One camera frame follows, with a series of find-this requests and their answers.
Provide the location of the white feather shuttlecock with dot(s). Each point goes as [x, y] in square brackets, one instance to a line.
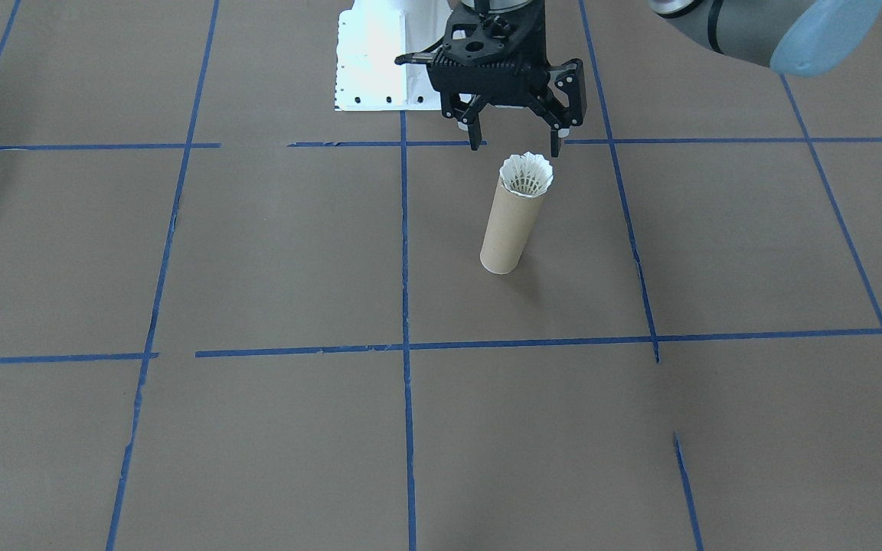
[525, 174]

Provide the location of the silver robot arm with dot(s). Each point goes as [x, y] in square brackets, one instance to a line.
[755, 34]

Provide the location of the white arm base mount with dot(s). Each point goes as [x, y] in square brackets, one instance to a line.
[372, 61]

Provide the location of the brown cardboard tube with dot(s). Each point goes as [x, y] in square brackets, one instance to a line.
[506, 237]

